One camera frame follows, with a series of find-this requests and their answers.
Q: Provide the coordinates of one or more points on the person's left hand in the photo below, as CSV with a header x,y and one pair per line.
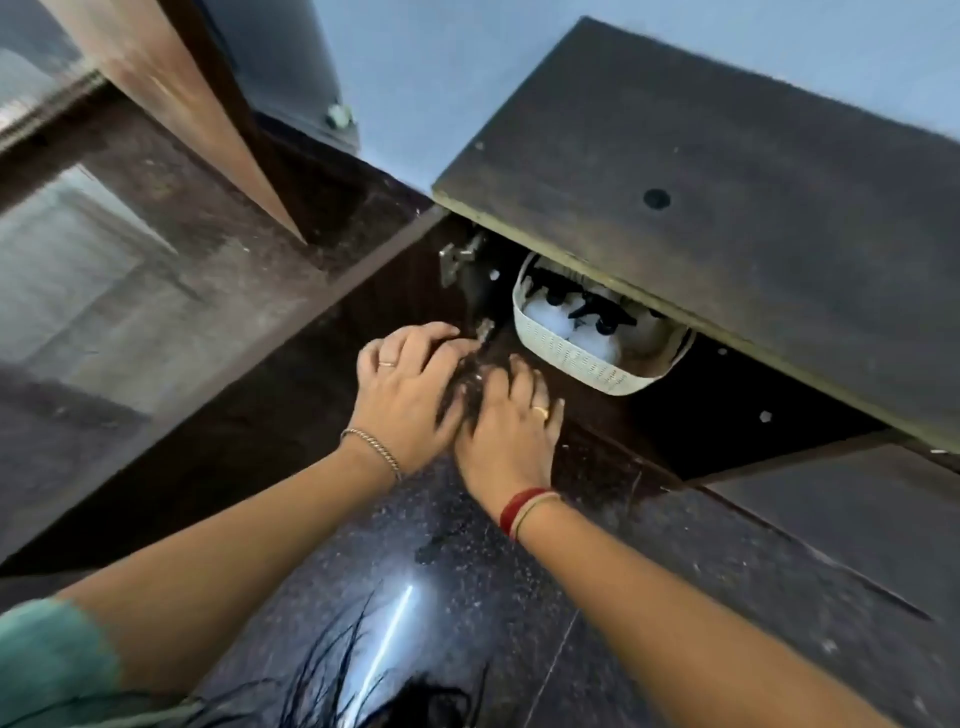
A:
x,y
397,405

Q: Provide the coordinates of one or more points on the person's right hand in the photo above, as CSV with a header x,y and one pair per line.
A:
x,y
510,457

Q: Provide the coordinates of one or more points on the person's right middle finger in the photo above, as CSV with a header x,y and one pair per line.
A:
x,y
520,382

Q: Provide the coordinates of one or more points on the person's left middle finger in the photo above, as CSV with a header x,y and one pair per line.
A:
x,y
435,335

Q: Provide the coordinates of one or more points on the person's right little finger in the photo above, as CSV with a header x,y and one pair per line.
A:
x,y
558,424

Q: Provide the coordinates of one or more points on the person's left little finger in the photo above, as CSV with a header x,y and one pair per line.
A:
x,y
365,360

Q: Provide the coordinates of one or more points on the black fuzzy clump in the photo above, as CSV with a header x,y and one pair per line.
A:
x,y
466,386

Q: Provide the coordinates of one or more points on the person's left forearm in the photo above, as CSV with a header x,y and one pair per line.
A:
x,y
225,555

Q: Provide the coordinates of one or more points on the person's right forearm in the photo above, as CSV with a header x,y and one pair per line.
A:
x,y
675,630

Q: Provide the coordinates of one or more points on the white plastic woven basket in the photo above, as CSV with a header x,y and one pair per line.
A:
x,y
592,364

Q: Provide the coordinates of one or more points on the white spray bottle black trigger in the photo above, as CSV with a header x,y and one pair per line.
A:
x,y
600,334
551,311

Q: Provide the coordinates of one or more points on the metal cabinet hinge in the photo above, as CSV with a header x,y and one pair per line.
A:
x,y
459,259

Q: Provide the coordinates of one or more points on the beige thread wristband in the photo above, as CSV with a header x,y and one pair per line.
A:
x,y
534,508

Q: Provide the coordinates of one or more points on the red bangle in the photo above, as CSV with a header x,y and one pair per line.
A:
x,y
516,511

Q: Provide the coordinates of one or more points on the dark brown cabinet door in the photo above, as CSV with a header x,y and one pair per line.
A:
x,y
712,210

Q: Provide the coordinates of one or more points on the brown wooden cabinet panel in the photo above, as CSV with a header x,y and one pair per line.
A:
x,y
180,97

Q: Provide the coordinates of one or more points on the teal sleeve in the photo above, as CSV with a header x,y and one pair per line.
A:
x,y
67,667

